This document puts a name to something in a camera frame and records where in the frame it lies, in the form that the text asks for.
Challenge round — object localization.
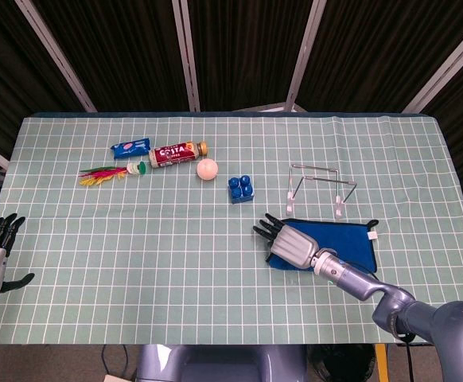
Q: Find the blue-grey robot torso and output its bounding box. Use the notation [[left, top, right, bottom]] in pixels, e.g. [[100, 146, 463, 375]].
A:
[[135, 344, 308, 382]]

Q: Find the metal wire rack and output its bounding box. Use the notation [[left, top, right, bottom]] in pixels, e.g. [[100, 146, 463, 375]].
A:
[[285, 163, 357, 220]]

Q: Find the yellow floor strip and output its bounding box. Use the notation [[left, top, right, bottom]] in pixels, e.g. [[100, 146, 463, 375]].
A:
[[375, 344, 387, 382]]

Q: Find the black and blue cloth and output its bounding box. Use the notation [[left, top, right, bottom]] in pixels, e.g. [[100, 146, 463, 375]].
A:
[[266, 216, 379, 275]]

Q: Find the colourful feather shuttlecock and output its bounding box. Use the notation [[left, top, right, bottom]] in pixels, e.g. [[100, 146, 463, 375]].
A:
[[78, 161, 148, 187]]

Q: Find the white frame post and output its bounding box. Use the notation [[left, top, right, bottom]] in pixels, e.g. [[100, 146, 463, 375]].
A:
[[171, 0, 201, 113], [263, 0, 328, 114], [15, 0, 97, 113], [401, 18, 463, 114]]

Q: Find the blue building block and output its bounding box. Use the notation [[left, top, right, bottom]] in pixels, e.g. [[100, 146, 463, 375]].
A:
[[227, 174, 255, 205]]

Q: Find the blue floor cable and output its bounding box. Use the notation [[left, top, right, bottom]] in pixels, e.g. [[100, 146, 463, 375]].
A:
[[100, 344, 130, 377]]

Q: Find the blue snack packet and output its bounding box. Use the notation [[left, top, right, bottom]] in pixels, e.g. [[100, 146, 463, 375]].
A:
[[110, 137, 152, 161]]

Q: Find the black bag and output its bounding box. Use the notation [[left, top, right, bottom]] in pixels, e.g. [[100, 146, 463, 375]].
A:
[[306, 344, 377, 382]]

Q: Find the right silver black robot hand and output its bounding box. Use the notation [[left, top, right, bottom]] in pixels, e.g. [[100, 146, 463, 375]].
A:
[[252, 212, 321, 273]]

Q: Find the Costa coffee bottle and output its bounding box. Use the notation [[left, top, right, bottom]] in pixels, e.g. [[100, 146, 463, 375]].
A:
[[148, 141, 210, 170]]

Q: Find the green checked tablecloth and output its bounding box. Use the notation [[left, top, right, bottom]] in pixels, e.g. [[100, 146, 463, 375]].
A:
[[0, 115, 463, 345]]

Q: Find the pale pink ball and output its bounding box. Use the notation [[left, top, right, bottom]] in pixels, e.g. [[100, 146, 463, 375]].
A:
[[196, 158, 220, 182]]

